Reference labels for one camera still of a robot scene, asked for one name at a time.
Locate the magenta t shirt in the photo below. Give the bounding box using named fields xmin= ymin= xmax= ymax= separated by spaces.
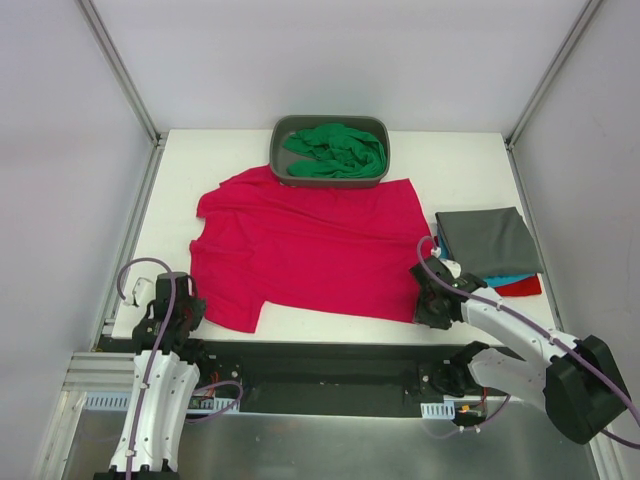
xmin=190 ymin=167 xmax=430 ymax=333

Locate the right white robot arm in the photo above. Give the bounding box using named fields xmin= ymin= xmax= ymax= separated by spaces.
xmin=410 ymin=256 xmax=639 ymax=444

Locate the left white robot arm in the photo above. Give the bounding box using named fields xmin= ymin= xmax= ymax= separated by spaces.
xmin=93 ymin=272 xmax=212 ymax=479

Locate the folded teal t shirt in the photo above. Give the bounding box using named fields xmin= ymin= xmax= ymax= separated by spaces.
xmin=435 ymin=237 xmax=534 ymax=288

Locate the folded grey t shirt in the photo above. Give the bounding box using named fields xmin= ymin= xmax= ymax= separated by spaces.
xmin=435 ymin=207 xmax=543 ymax=278

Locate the folded red t shirt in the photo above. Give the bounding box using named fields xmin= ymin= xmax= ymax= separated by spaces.
xmin=495 ymin=275 xmax=542 ymax=298

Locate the green t shirt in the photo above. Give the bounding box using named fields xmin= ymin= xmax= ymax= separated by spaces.
xmin=283 ymin=123 xmax=388 ymax=179

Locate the grey plastic bin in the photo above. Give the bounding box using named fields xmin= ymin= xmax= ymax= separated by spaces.
xmin=269 ymin=115 xmax=390 ymax=189

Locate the right perforated cable duct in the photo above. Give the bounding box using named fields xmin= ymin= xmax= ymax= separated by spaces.
xmin=420 ymin=400 xmax=456 ymax=421

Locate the perforated cable duct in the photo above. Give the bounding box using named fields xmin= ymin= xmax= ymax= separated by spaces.
xmin=84 ymin=392 xmax=239 ymax=415
xmin=420 ymin=400 xmax=456 ymax=421

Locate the left aluminium rail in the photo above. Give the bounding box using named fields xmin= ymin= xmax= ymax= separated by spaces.
xmin=62 ymin=352 xmax=135 ymax=392

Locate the left perforated cable duct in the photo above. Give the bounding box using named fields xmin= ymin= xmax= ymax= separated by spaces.
xmin=84 ymin=392 xmax=239 ymax=415

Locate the left aluminium frame post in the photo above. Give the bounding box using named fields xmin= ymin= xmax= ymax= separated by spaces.
xmin=77 ymin=0 xmax=169 ymax=146

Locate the aluminium frame post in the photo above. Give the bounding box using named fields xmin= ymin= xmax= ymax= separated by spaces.
xmin=77 ymin=0 xmax=169 ymax=146
xmin=504 ymin=0 xmax=606 ymax=150

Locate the right aluminium frame post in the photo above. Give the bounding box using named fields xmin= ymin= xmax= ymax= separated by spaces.
xmin=504 ymin=0 xmax=606 ymax=150

